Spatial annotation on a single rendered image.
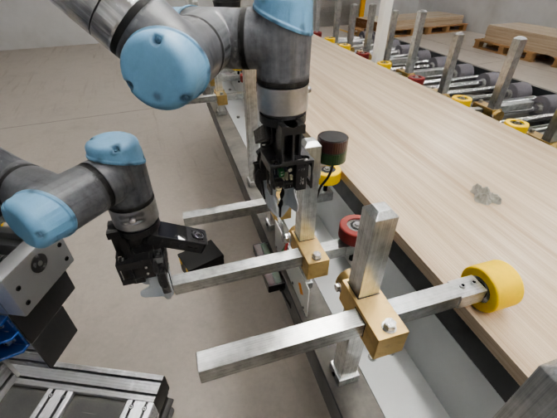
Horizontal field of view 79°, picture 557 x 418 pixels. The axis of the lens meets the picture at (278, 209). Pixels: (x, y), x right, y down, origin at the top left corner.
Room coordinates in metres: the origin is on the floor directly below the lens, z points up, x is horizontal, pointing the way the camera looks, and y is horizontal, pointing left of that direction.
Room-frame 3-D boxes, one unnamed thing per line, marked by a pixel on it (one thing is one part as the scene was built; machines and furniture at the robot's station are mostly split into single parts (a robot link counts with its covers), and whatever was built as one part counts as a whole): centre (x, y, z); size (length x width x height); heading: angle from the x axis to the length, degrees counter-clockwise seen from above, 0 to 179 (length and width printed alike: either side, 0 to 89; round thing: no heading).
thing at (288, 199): (0.50, -0.02, 1.04); 0.06 x 0.03 x 0.09; 17
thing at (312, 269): (0.57, -0.07, 0.85); 0.14 x 0.06 x 0.05; 17
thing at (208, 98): (1.73, 0.35, 0.80); 0.44 x 0.03 x 0.04; 107
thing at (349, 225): (0.59, -0.18, 0.85); 0.08 x 0.08 x 0.11
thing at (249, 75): (1.08, 0.09, 0.93); 0.05 x 0.05 x 0.45; 17
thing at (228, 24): (0.49, 0.10, 1.30); 0.11 x 0.11 x 0.08; 83
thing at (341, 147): (0.61, -0.11, 1.10); 0.06 x 0.06 x 0.02
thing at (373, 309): (0.33, -0.14, 0.95); 0.14 x 0.06 x 0.05; 17
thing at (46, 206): (0.37, 0.31, 1.12); 0.11 x 0.11 x 0.08; 61
